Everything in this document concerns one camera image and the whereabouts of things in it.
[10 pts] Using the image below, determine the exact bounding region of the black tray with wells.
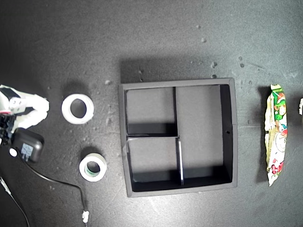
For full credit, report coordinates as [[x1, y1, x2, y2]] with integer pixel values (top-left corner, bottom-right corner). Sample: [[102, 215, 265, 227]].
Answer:
[[118, 78, 238, 198]]

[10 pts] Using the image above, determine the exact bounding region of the black camera box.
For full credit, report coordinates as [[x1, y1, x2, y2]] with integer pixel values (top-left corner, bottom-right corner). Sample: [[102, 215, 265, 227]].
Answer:
[[11, 127, 45, 164]]

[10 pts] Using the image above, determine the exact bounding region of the large white tape roll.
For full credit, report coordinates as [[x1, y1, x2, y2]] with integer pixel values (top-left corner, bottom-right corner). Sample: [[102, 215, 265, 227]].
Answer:
[[61, 93, 95, 124]]

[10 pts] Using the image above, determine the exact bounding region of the thin white cable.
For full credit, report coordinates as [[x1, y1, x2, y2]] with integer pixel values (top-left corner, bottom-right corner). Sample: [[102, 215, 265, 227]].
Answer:
[[0, 176, 30, 227]]

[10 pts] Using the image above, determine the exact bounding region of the green printed snack bar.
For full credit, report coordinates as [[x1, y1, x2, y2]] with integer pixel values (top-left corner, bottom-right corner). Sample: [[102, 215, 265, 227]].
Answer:
[[266, 83, 288, 187]]

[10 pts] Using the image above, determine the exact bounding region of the white tape roll green core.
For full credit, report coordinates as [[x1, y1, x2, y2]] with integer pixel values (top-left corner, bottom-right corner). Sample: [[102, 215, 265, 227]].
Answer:
[[79, 152, 107, 182]]

